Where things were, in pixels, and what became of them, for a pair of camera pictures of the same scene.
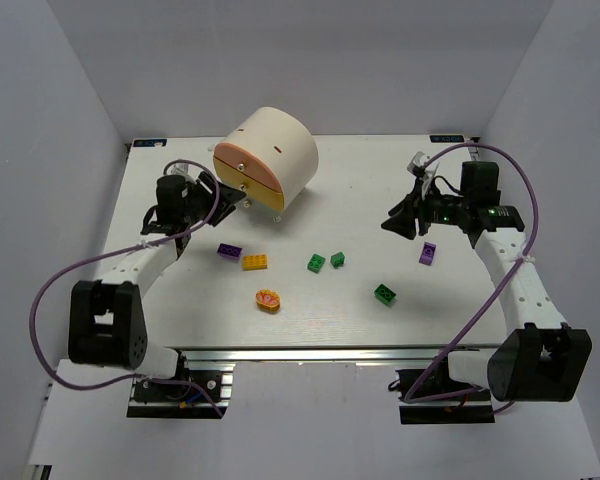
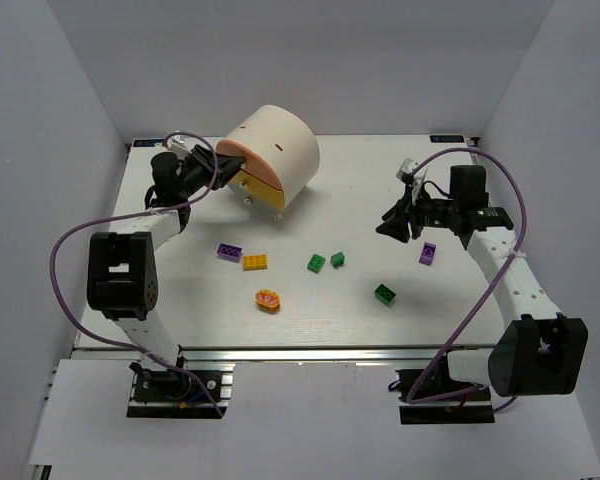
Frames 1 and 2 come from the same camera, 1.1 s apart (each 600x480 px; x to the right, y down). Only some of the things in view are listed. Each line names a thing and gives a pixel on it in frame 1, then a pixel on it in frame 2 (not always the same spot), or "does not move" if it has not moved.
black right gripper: x=421 y=214 does not move
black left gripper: x=208 y=197 to x=215 y=163
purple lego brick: x=229 y=252 does not move
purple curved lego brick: x=427 y=253 does not move
